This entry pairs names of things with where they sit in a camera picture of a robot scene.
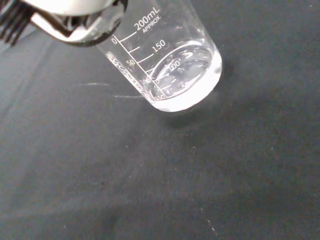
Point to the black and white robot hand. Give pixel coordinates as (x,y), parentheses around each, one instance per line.
(62,15)

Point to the black bench cloth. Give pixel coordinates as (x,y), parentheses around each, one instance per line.
(175,175)

